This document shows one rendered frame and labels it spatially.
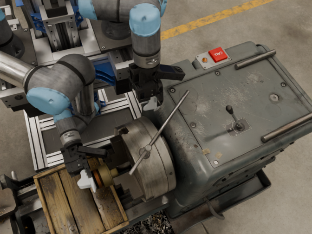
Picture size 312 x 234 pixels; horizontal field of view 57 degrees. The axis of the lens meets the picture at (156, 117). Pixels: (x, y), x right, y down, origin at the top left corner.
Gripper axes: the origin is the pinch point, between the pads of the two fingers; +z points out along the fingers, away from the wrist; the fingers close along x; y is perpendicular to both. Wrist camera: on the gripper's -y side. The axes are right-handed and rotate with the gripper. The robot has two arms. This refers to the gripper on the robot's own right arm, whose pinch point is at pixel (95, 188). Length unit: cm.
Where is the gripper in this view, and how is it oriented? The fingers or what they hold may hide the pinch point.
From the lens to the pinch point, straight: 112.4
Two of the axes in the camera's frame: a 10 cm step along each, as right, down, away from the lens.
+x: 0.8, -4.6, -8.8
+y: -9.0, 3.5, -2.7
